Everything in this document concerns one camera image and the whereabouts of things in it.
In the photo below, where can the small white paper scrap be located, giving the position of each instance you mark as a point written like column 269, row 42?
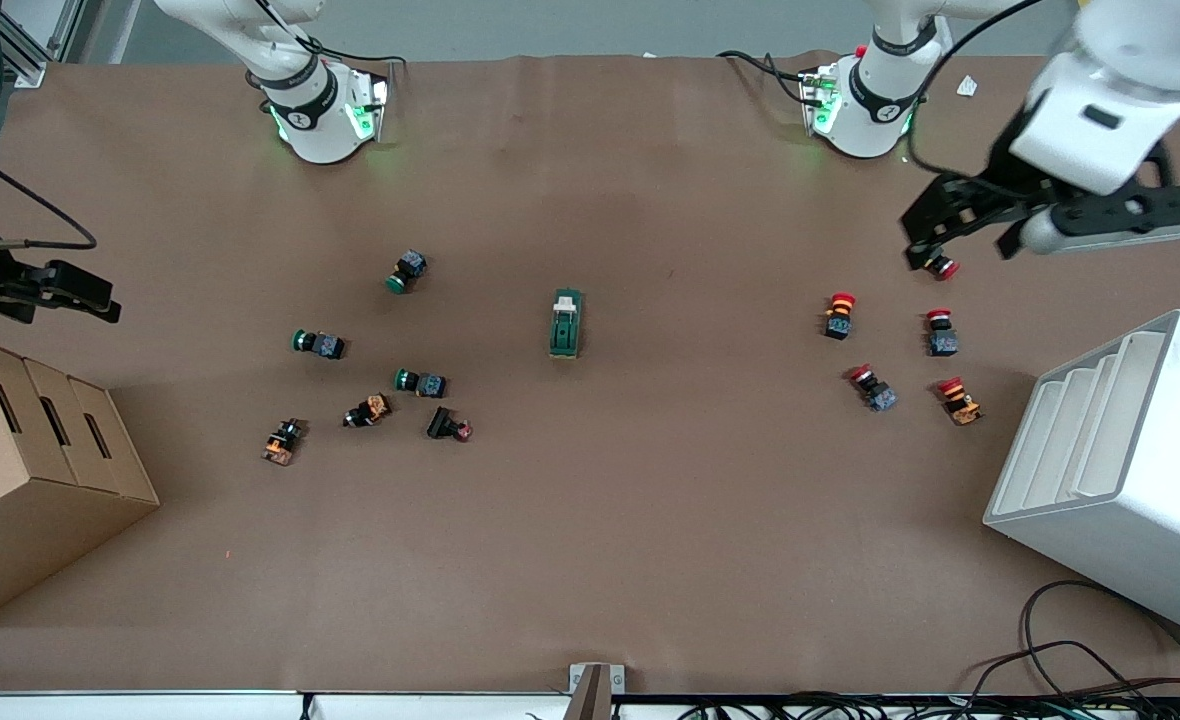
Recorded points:
column 967, row 86

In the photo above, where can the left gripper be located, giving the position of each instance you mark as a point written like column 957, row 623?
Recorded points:
column 990, row 190

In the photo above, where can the green push button grey block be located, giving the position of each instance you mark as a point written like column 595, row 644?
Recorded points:
column 320, row 345
column 422, row 383
column 407, row 271

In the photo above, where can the brown cardboard box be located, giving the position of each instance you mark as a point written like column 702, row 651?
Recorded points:
column 20, row 490

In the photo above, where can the black switch with red knob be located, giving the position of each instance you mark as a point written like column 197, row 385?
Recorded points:
column 445, row 423

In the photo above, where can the white stepped plastic bin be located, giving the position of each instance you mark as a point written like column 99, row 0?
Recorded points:
column 1150, row 480

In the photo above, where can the red push button grey block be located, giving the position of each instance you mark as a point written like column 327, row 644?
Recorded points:
column 874, row 389
column 945, row 268
column 941, row 335

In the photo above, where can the red button orange block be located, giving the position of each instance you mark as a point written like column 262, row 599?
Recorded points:
column 959, row 401

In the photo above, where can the brown paper table cover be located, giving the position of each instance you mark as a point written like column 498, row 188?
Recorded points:
column 650, row 520

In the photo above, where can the black button orange block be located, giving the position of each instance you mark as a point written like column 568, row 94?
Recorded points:
column 282, row 442
column 368, row 411

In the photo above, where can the red yellow button black block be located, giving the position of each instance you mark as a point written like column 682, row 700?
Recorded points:
column 839, row 316

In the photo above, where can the green load switch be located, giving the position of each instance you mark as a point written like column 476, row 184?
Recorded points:
column 565, row 325

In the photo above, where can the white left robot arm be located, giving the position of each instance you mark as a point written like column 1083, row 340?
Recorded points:
column 875, row 100

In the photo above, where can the metal bracket at table edge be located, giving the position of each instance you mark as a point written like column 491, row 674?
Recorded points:
column 595, row 685

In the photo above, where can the aluminium frame profile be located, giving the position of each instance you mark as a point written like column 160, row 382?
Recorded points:
column 35, row 40

